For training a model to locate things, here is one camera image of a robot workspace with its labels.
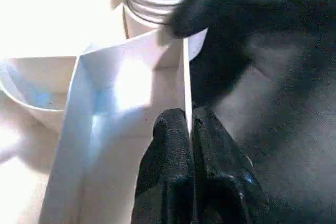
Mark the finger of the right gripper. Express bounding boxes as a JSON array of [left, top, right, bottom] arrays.
[[166, 0, 271, 38]]

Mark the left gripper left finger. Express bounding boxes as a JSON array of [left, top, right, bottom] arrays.
[[132, 108, 196, 224]]

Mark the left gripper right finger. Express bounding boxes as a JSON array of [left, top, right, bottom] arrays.
[[191, 107, 274, 224]]

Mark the black mat cloth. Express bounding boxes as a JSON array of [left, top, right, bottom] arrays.
[[0, 0, 336, 224]]

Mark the white plastic table top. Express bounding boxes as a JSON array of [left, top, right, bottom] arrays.
[[0, 0, 209, 224]]

